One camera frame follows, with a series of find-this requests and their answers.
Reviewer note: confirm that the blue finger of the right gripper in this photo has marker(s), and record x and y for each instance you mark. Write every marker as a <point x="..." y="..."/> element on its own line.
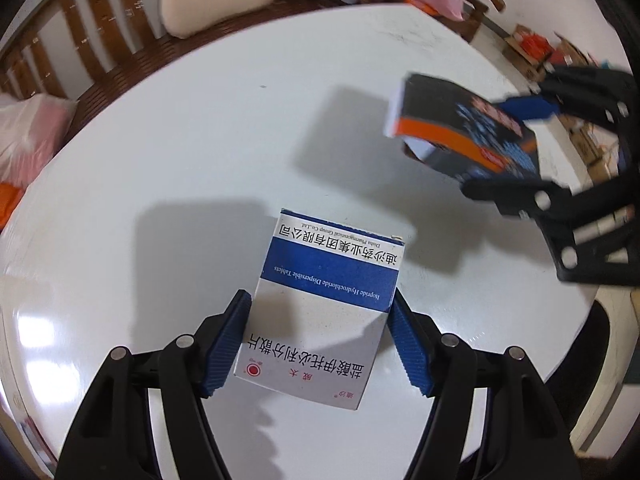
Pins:
<point x="526" y="108"/>
<point x="514" y="197"/>

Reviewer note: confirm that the white blue medicine box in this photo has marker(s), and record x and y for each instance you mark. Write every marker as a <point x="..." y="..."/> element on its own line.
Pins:
<point x="319" y="310"/>

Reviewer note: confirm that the orange bag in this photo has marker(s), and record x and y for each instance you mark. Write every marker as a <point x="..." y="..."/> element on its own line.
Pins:
<point x="10" y="197"/>

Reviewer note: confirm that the black orange box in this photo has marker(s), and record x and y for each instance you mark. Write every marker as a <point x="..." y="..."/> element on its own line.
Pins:
<point x="458" y="133"/>

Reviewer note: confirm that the long wooden bench sofa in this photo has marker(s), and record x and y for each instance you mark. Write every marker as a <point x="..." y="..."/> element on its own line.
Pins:
<point x="112" y="44"/>

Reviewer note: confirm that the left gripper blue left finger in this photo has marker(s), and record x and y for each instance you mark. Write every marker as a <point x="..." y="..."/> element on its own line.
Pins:
<point x="221" y="337"/>

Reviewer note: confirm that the white pink plastic bag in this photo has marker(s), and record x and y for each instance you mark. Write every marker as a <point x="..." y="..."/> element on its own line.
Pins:
<point x="32" y="130"/>

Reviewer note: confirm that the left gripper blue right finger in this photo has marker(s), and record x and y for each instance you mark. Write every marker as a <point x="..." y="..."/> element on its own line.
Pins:
<point x="414" y="337"/>

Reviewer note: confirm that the cardboard boxes on floor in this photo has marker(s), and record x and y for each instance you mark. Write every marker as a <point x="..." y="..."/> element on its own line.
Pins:
<point x="534" y="57"/>

